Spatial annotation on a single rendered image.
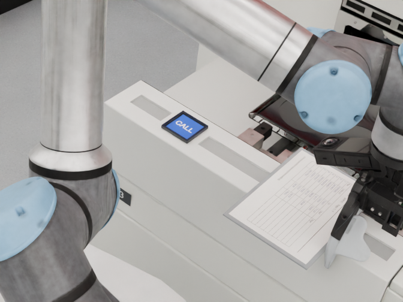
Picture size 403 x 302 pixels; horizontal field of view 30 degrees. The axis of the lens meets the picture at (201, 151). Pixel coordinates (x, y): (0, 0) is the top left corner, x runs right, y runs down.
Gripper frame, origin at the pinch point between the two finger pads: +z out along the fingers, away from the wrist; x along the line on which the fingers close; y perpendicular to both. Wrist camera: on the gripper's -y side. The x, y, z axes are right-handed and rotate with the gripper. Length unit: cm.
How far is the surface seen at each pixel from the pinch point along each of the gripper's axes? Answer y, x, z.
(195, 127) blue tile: -30.8, 1.1, -2.0
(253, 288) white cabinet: -10.9, -4.6, 17.7
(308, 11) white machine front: -43, 58, 5
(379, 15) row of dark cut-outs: -27, 58, -2
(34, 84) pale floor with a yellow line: -154, 72, 94
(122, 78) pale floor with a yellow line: -134, 99, 94
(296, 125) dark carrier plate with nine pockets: -22.5, 21.6, 4.5
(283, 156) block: -19.0, 11.9, 3.6
